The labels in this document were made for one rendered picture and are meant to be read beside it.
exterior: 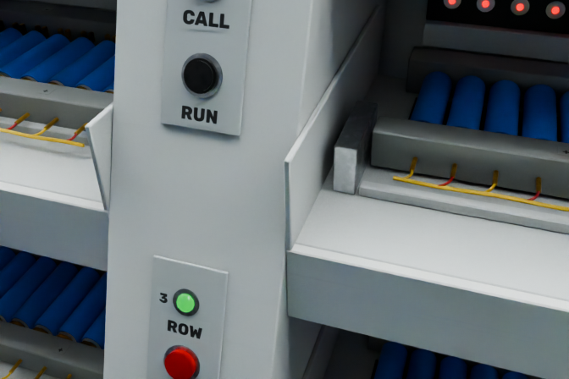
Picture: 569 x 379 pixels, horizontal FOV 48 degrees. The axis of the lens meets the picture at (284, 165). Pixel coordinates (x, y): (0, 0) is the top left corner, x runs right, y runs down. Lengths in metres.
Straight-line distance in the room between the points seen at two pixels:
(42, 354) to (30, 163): 0.15
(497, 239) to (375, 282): 0.06
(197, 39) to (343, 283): 0.13
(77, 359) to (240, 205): 0.21
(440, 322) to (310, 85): 0.12
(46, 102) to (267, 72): 0.16
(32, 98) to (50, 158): 0.04
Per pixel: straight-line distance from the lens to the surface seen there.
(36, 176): 0.37
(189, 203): 0.31
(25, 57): 0.47
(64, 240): 0.37
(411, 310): 0.30
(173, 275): 0.32
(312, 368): 0.41
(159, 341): 0.34
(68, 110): 0.39
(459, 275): 0.29
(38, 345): 0.49
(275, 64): 0.28
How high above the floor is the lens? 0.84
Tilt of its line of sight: 14 degrees down
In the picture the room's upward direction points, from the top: 6 degrees clockwise
